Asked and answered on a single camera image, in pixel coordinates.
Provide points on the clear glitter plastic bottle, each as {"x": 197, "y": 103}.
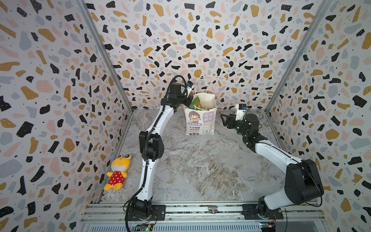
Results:
{"x": 259, "y": 114}

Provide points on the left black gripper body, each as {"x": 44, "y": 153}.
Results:
{"x": 181, "y": 100}

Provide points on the right corner aluminium post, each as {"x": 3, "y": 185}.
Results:
{"x": 324, "y": 6}

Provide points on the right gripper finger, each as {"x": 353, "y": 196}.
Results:
{"x": 229, "y": 124}
{"x": 227, "y": 119}

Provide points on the corner aluminium post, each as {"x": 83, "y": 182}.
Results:
{"x": 100, "y": 46}
{"x": 324, "y": 6}

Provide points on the green circuit board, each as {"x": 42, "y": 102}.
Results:
{"x": 143, "y": 228}

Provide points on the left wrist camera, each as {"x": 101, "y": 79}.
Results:
{"x": 189, "y": 87}

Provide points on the yellow chips packet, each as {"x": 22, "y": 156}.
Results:
{"x": 199, "y": 107}

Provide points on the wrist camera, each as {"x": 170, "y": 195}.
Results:
{"x": 240, "y": 111}
{"x": 189, "y": 87}

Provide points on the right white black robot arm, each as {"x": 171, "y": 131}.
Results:
{"x": 302, "y": 179}

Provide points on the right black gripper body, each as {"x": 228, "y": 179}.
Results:
{"x": 232, "y": 120}

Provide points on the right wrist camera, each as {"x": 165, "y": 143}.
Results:
{"x": 240, "y": 111}

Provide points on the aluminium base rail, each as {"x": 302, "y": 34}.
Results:
{"x": 205, "y": 217}

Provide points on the white printed paper bag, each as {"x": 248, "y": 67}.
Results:
{"x": 201, "y": 122}

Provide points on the yellow plush toy red dress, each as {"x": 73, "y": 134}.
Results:
{"x": 118, "y": 174}

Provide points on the green snack packet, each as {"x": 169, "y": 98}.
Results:
{"x": 196, "y": 100}

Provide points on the left corner aluminium post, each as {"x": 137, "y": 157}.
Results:
{"x": 100, "y": 46}

